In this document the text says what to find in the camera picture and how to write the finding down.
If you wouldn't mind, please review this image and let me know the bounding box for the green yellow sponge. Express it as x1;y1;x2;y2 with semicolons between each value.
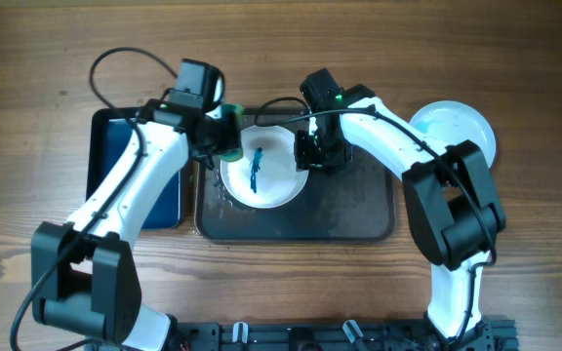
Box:
219;104;244;163

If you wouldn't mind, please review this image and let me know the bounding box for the white plate top blue stain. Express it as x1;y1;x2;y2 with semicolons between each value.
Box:
220;126;309;209

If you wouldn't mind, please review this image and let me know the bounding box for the white plate blue stain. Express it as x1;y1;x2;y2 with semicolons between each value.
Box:
220;126;309;209
410;100;497;168

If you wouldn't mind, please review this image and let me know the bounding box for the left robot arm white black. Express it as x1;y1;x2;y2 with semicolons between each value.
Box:
24;99;244;350

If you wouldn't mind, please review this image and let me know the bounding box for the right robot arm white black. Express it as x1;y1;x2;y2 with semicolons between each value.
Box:
296;82;506;350

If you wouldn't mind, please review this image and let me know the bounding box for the dark brown serving tray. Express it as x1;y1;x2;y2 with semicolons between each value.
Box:
195;106;398;244

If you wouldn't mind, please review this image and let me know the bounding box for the blue water tray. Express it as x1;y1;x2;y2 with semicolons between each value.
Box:
86;108;192;230

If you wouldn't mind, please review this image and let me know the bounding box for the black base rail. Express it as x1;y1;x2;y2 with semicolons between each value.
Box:
179;319;520;351

